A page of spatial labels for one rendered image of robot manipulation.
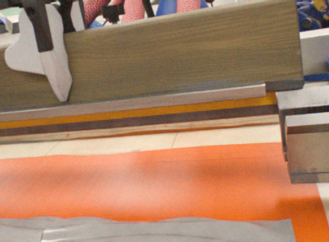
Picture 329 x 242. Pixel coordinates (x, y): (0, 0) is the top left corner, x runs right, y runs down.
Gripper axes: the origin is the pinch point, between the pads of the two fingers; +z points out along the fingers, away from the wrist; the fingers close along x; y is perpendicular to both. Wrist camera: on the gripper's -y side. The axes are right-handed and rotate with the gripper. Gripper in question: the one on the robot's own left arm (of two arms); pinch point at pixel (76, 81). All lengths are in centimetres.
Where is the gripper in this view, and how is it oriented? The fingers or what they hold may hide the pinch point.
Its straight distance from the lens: 36.7
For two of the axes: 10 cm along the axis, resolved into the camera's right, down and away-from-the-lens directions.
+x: -2.9, 2.5, -9.2
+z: 1.9, 9.6, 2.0
